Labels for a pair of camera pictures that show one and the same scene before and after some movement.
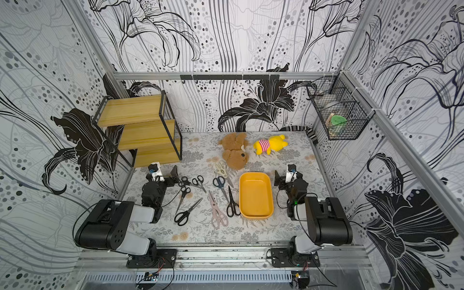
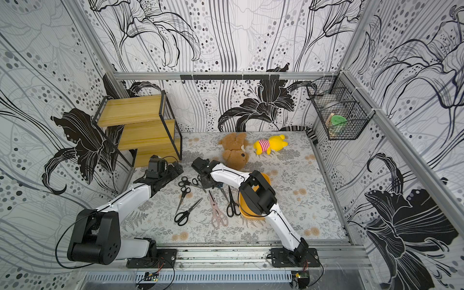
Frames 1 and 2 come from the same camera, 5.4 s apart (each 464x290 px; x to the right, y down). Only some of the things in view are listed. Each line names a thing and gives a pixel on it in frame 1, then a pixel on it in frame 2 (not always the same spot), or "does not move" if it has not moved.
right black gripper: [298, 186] -> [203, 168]
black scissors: [233, 208] does not move
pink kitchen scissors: [219, 218] does not move
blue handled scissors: [220, 182] does not move
